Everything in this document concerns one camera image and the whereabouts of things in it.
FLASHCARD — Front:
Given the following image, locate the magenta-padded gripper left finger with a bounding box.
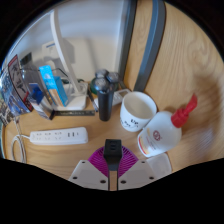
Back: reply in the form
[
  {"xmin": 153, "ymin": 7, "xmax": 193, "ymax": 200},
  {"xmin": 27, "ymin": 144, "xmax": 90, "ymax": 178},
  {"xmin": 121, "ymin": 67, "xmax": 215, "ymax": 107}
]
[{"xmin": 68, "ymin": 145, "xmax": 110, "ymax": 191}]

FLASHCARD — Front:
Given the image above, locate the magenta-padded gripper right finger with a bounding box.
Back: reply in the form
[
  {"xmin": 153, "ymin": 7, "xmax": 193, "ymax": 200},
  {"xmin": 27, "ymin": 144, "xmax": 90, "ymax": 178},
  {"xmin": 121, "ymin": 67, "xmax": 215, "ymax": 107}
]
[{"xmin": 117, "ymin": 145, "xmax": 158, "ymax": 191}]

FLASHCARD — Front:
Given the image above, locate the black charger block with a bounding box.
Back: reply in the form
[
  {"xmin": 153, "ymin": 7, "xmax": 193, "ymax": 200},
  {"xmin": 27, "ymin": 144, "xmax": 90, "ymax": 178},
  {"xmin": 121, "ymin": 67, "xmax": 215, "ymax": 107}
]
[{"xmin": 103, "ymin": 139, "xmax": 123, "ymax": 173}]

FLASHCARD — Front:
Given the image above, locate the clear plastic lid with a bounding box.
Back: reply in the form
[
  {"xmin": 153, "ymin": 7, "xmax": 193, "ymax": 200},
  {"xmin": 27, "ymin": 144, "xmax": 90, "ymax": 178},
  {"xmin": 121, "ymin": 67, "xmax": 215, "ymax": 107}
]
[{"xmin": 145, "ymin": 152, "xmax": 173, "ymax": 178}]

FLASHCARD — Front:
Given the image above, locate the white bottle with red cap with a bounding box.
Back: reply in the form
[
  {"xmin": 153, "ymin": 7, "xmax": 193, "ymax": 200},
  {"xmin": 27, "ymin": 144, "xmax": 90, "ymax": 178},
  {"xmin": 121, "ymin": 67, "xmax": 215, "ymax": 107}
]
[{"xmin": 137, "ymin": 93, "xmax": 198, "ymax": 158}]

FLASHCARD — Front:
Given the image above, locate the white power strip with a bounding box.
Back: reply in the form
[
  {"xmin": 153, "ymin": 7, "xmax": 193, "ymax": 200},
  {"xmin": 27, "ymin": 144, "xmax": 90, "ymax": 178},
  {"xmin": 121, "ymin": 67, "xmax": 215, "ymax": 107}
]
[{"xmin": 29, "ymin": 126, "xmax": 89, "ymax": 146}]

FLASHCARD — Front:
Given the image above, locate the white mug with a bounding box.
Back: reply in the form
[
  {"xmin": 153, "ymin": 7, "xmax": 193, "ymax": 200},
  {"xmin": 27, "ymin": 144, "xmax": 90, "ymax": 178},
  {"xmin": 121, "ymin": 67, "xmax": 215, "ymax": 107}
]
[{"xmin": 119, "ymin": 91, "xmax": 158, "ymax": 133}]

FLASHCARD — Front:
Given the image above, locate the black ruler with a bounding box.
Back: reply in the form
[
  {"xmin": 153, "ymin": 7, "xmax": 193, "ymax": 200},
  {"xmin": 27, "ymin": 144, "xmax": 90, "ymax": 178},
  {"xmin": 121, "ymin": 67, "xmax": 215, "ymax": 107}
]
[{"xmin": 49, "ymin": 109, "xmax": 97, "ymax": 120}]

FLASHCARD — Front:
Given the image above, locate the black electric shaver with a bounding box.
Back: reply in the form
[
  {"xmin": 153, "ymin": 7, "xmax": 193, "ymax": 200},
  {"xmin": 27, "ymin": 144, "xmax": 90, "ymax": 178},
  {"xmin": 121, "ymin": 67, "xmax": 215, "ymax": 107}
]
[{"xmin": 94, "ymin": 68, "xmax": 120, "ymax": 122}]

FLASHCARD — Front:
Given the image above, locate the black pen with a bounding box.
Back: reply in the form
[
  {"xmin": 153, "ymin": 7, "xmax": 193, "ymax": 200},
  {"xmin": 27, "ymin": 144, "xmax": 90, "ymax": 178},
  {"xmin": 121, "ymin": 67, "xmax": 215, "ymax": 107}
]
[{"xmin": 87, "ymin": 88, "xmax": 100, "ymax": 113}]

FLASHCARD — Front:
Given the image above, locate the white flat device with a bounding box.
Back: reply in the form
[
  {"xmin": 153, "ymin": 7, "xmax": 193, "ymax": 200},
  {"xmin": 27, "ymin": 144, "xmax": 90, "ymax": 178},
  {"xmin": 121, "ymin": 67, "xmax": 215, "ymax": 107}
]
[{"xmin": 93, "ymin": 88, "xmax": 132, "ymax": 108}]

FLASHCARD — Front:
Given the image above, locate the green round tin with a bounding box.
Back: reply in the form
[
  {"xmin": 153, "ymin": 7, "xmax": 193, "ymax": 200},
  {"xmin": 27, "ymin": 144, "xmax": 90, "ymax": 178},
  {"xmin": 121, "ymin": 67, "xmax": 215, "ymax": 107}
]
[{"xmin": 89, "ymin": 78, "xmax": 101, "ymax": 95}]

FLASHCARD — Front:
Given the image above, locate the light blue card package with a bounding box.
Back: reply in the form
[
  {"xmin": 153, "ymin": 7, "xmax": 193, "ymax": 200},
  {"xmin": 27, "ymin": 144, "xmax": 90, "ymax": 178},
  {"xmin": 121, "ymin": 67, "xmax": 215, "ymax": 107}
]
[{"xmin": 38, "ymin": 64, "xmax": 69, "ymax": 108}]

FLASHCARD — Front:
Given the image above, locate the robot model kit box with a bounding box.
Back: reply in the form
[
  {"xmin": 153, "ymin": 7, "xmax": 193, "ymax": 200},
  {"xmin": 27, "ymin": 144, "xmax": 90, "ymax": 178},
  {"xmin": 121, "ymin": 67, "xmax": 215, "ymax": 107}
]
[{"xmin": 0, "ymin": 54, "xmax": 34, "ymax": 118}]

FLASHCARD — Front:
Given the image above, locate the white desk lamp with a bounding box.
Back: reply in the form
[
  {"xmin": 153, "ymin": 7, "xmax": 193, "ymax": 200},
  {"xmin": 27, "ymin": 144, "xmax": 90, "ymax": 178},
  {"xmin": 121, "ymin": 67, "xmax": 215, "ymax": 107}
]
[{"xmin": 49, "ymin": 8, "xmax": 89, "ymax": 111}]

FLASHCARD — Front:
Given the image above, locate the white power cable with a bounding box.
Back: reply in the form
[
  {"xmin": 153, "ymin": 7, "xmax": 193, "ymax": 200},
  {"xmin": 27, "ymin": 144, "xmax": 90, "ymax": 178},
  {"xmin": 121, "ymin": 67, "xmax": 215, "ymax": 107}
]
[{"xmin": 11, "ymin": 133, "xmax": 32, "ymax": 164}]

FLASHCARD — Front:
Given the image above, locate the grey metal desk frame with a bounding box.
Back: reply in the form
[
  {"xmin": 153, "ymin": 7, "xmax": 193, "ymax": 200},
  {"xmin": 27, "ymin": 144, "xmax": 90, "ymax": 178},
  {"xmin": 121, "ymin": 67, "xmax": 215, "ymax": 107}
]
[{"xmin": 118, "ymin": 0, "xmax": 167, "ymax": 94}]

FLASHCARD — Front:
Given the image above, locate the white wall socket panel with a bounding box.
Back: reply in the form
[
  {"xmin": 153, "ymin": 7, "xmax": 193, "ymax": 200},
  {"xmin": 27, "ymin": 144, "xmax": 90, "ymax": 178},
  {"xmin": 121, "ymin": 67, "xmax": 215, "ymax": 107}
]
[{"xmin": 41, "ymin": 41, "xmax": 76, "ymax": 63}]

